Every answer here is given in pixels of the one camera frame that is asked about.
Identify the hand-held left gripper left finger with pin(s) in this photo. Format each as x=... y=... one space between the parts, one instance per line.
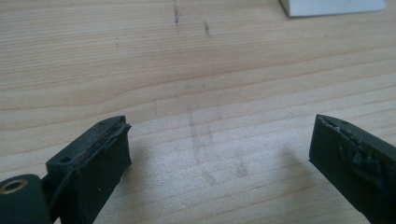
x=93 y=174

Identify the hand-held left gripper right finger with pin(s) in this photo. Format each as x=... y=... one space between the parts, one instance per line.
x=351 y=165

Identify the white box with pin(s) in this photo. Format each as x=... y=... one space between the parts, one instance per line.
x=330 y=6

